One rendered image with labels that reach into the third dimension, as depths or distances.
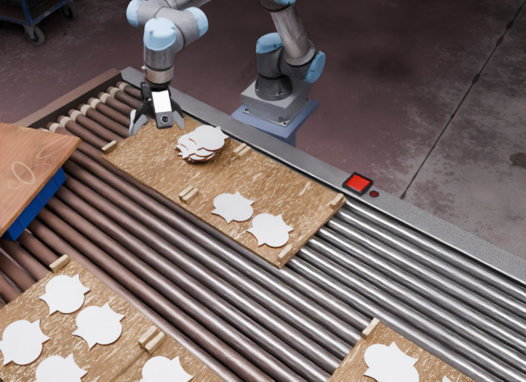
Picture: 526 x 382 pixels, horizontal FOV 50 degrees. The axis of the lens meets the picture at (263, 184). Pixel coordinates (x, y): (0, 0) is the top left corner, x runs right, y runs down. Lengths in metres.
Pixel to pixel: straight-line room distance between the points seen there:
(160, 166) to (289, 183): 0.46
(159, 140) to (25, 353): 0.89
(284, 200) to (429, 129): 1.99
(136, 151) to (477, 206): 1.91
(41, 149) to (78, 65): 2.56
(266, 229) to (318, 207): 0.20
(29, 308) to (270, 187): 0.81
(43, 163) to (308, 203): 0.88
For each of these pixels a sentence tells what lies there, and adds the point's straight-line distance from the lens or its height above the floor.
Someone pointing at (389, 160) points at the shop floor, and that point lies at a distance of 3.43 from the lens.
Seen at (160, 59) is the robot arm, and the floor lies 1.52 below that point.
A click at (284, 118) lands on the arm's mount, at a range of 2.22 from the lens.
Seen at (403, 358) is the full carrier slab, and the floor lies 0.95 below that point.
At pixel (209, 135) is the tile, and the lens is 2.01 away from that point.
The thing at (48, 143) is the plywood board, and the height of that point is 1.04.
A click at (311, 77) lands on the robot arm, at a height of 1.12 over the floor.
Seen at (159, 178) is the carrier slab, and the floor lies 0.94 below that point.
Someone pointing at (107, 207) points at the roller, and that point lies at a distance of 1.94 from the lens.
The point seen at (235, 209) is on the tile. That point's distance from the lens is 1.80.
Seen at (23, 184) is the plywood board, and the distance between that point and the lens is 1.94.
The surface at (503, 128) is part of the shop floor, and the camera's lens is 3.82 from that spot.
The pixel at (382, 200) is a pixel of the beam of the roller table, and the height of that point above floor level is 0.92.
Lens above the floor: 2.25
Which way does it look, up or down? 44 degrees down
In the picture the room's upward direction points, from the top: 4 degrees counter-clockwise
